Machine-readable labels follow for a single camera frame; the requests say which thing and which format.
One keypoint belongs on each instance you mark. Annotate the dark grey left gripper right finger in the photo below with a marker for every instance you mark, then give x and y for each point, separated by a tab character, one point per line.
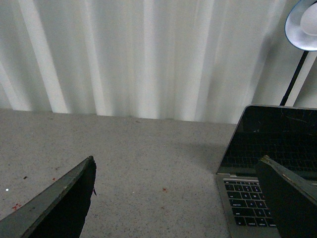
291	199

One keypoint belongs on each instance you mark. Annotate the blue desk lamp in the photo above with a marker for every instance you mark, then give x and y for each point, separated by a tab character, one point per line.
301	32

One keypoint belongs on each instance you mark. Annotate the silver laptop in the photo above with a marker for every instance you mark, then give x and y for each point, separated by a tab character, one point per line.
289	137

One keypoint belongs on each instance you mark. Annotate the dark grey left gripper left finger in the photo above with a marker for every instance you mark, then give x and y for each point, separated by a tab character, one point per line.
59	211

